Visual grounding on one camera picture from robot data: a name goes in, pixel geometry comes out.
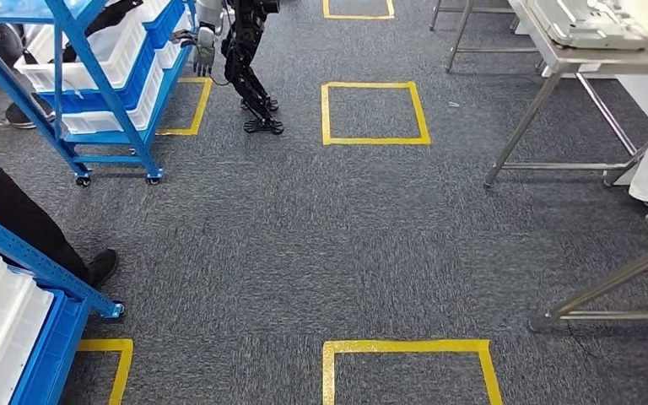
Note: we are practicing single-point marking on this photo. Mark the blue metal shelf rack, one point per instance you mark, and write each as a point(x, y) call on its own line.
point(22, 254)

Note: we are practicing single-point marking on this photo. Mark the yellow floor tape square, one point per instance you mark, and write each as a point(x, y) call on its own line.
point(201, 106)
point(120, 369)
point(327, 112)
point(408, 346)
point(357, 17)

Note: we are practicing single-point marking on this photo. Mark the black and silver humanoid robot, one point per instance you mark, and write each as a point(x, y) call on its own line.
point(246, 67)

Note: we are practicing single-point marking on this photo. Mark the steel table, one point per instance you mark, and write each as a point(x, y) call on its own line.
point(458, 33)
point(581, 61)

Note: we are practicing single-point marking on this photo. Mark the blue wheeled rack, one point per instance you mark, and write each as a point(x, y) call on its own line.
point(109, 89)

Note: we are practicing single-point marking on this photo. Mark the stamped metal panel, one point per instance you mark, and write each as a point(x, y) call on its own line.
point(586, 22)

